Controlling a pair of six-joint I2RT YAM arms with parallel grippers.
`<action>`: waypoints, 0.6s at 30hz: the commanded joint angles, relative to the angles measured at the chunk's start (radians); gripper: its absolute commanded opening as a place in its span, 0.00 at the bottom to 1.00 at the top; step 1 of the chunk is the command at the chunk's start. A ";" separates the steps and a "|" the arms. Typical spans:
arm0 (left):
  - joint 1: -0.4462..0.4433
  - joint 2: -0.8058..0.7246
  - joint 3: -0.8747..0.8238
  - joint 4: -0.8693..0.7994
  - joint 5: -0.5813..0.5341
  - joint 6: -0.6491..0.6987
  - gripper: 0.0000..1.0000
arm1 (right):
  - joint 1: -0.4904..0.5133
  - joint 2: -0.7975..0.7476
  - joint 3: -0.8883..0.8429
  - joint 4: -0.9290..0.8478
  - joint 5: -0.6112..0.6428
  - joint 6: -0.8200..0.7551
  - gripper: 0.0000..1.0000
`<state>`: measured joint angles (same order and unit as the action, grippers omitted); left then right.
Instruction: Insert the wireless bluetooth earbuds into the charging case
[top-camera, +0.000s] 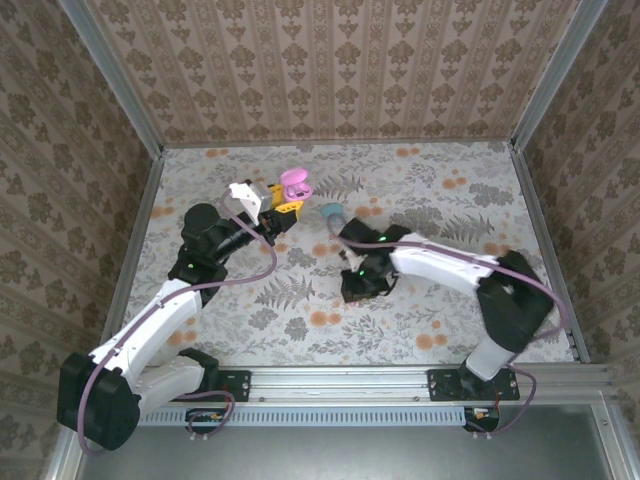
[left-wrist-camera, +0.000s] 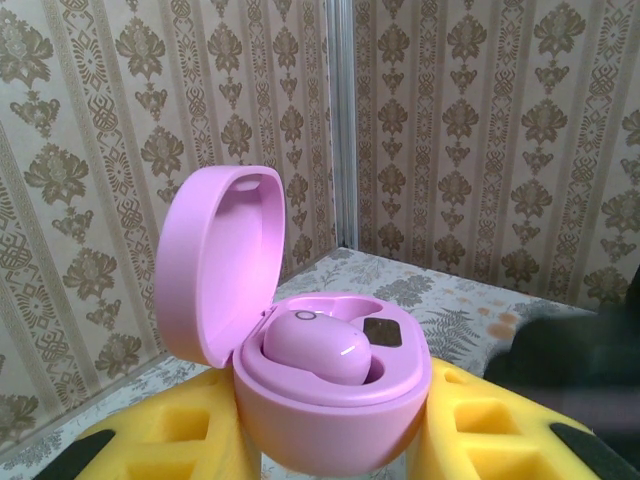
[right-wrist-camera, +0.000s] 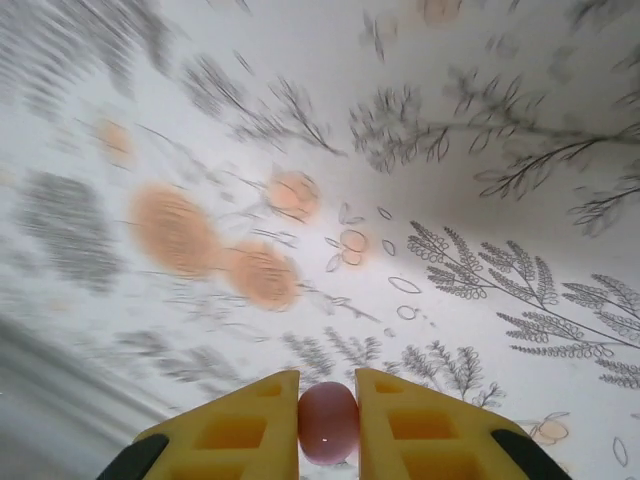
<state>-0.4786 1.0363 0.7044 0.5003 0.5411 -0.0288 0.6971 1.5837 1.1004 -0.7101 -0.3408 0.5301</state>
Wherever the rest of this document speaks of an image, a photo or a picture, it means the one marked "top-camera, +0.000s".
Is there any aluminium frame post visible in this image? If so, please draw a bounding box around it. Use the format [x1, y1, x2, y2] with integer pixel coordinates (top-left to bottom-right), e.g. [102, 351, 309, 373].
[58, 0, 165, 157]
[509, 0, 611, 151]

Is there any aluminium side rail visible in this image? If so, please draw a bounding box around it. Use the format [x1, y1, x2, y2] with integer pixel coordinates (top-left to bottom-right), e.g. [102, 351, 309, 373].
[93, 147, 167, 369]
[508, 144, 595, 365]

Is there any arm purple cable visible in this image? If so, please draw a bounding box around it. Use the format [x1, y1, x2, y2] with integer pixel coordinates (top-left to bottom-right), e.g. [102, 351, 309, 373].
[325, 213, 571, 442]
[77, 192, 279, 456]

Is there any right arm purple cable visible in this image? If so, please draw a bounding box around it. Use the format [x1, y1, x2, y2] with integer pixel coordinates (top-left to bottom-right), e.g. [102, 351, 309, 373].
[325, 213, 571, 442]

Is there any grey metal panel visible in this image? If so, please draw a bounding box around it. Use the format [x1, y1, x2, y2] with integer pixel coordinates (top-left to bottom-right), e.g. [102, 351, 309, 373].
[74, 403, 624, 480]

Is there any aluminium lower frame bar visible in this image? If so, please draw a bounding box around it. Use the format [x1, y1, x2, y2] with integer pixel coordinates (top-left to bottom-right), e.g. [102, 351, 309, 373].
[591, 399, 640, 480]
[43, 399, 90, 480]

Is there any wire connector cluster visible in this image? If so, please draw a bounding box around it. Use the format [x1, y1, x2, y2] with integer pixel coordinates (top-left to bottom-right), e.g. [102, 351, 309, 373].
[185, 407, 227, 426]
[463, 406, 501, 432]

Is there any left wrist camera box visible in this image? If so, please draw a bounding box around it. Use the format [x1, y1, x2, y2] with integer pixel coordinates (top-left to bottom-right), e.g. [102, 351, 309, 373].
[228, 180, 279, 224]

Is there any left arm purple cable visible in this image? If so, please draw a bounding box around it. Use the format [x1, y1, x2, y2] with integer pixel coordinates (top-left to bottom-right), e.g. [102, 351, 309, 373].
[77, 192, 279, 456]

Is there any grey slotted cable duct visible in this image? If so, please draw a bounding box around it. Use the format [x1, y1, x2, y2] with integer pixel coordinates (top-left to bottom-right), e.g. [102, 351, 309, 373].
[91, 405, 466, 428]

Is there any long aluminium mounting rail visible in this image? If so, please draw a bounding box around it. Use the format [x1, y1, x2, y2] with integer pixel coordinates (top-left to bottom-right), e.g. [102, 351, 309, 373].
[74, 363, 617, 401]

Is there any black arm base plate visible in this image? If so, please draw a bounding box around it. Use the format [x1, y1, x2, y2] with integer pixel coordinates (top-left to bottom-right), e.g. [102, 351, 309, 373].
[427, 368, 521, 403]
[162, 368, 251, 403]

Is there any floral patterned tablecloth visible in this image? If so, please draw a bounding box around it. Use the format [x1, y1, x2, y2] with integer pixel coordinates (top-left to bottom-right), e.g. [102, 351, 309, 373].
[112, 141, 581, 367]

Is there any pink earbud charging case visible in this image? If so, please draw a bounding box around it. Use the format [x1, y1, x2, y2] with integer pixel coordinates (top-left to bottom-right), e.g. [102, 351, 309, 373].
[278, 168, 315, 202]

